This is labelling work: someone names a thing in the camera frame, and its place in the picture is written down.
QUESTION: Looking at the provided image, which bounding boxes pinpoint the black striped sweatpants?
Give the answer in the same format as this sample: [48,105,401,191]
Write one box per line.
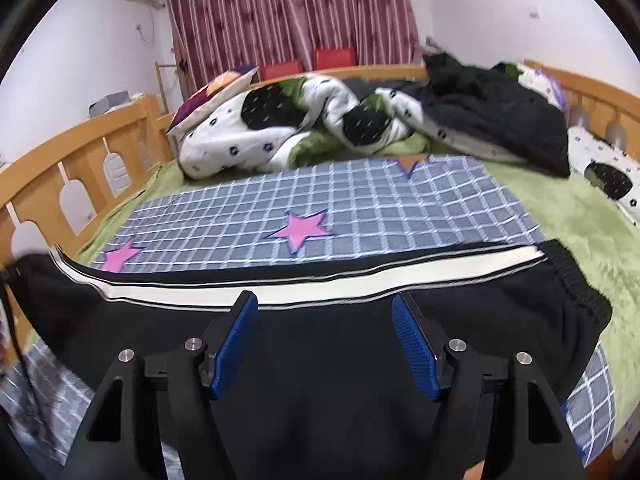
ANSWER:
[1,240,612,479]

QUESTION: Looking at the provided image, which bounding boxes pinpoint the person's right hand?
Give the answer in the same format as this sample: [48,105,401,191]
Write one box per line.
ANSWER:
[463,460,485,480]

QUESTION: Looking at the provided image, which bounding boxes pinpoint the grey checked star bedsheet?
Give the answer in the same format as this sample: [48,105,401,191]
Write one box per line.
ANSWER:
[1,155,615,479]

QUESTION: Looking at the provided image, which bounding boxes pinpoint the white strawberry pillow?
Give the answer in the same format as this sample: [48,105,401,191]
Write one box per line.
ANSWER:
[518,60,639,226]

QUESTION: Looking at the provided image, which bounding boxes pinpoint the black quilted jacket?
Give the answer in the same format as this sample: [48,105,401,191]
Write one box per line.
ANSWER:
[345,52,570,178]

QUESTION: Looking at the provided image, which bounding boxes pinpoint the grey box behind headboard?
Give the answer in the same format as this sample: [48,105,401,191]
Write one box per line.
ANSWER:
[88,91,130,118]

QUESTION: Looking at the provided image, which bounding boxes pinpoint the purple patterned pillow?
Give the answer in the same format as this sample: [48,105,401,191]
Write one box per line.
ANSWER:
[166,65,258,136]

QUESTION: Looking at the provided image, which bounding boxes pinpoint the white floral strawberry quilt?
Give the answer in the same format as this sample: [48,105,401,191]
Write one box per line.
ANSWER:
[171,74,520,180]

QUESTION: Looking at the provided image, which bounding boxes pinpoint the wooden coat rack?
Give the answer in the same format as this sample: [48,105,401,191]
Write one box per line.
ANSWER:
[154,47,186,110]

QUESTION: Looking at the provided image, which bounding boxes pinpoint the maroon striped curtain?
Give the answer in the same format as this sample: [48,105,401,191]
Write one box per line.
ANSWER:
[167,0,419,91]

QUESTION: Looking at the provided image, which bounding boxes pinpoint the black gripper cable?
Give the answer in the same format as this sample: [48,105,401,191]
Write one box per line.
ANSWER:
[0,266,49,441]

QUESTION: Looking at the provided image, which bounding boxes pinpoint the wooden bed frame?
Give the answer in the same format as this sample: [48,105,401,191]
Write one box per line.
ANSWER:
[1,65,639,379]

